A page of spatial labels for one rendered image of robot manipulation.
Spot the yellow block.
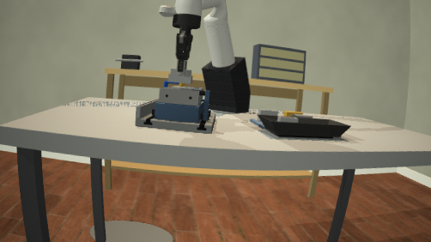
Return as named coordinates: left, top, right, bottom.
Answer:
left=283, top=111, right=303, bottom=117

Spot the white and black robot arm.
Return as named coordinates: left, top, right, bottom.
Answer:
left=159, top=0, right=235, bottom=67

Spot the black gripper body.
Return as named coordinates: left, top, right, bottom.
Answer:
left=173, top=14, right=201, bottom=47

